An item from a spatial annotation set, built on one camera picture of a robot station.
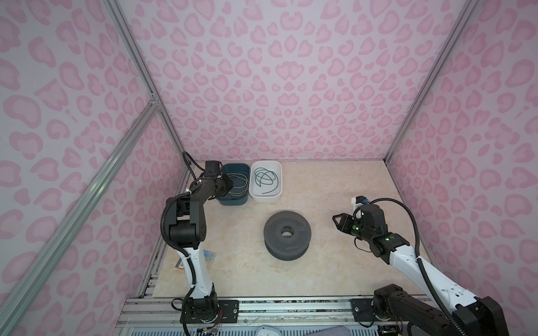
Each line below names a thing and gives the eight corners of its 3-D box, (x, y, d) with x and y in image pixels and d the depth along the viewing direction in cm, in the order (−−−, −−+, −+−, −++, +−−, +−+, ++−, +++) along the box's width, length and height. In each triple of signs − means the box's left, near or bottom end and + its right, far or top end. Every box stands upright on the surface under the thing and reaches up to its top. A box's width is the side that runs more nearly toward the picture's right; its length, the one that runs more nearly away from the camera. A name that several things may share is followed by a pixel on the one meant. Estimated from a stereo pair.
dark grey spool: (263, 260, 87) (262, 254, 82) (265, 218, 99) (264, 211, 94) (311, 260, 87) (313, 254, 81) (307, 218, 99) (308, 210, 94)
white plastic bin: (248, 202, 104) (246, 195, 100) (251, 167, 119) (250, 160, 115) (282, 201, 104) (283, 195, 100) (282, 167, 119) (282, 160, 115)
